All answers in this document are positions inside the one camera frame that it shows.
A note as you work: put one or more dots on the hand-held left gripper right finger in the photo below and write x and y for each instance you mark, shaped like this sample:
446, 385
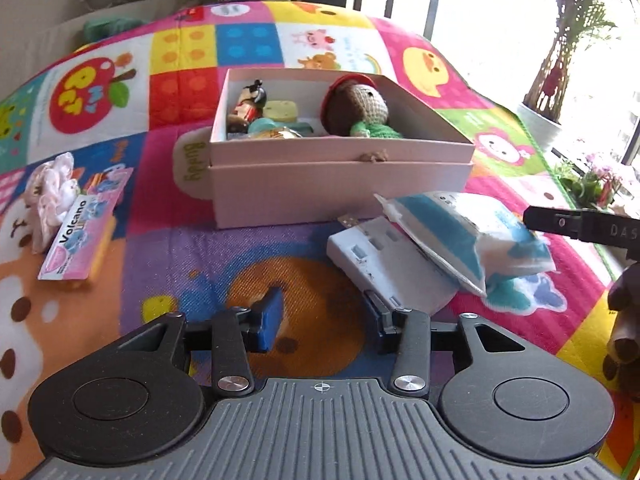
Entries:
381, 321

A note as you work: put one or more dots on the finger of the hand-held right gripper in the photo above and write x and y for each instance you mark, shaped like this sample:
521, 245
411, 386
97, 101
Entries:
550, 220

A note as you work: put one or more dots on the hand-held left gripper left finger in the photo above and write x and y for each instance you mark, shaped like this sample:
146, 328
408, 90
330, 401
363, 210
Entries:
272, 317

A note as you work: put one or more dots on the white power strip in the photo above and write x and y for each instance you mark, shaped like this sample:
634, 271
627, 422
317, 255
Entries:
395, 270

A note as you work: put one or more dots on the blue wet wipes packet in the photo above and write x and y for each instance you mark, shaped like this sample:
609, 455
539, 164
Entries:
450, 240

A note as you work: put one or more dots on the pink cardboard box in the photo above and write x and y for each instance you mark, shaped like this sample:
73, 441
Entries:
325, 195

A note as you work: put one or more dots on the clear bread packet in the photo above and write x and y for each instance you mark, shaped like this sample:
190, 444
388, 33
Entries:
277, 134

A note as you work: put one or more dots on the teal duck-shaped case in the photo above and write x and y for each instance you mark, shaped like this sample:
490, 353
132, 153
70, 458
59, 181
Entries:
265, 125

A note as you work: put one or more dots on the small yellow toy block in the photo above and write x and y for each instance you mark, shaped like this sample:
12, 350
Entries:
282, 111

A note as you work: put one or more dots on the pink card packet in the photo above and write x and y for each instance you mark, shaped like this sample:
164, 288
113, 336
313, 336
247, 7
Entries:
80, 230

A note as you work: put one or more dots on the black-haired red figurine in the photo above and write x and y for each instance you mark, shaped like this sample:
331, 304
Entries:
250, 105

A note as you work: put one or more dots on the brown crochet doll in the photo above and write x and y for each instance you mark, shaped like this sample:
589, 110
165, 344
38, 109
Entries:
357, 105

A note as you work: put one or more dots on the pink checkered scrunchie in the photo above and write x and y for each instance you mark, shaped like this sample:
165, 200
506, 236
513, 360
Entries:
50, 195

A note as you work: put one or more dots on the small pink flowering plants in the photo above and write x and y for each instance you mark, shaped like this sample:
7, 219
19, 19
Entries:
595, 182

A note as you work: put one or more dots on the brown plush toy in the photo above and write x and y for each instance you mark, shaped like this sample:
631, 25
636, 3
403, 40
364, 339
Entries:
625, 320

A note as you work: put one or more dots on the white plant pot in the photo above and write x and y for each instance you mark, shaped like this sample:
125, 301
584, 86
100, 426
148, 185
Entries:
537, 127

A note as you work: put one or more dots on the colourful cartoon play mat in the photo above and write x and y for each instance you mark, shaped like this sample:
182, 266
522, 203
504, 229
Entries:
190, 260

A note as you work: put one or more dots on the tall green potted plant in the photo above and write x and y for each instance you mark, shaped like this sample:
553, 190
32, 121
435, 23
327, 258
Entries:
575, 35

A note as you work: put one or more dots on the green cloth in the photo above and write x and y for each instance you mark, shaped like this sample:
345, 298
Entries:
112, 27

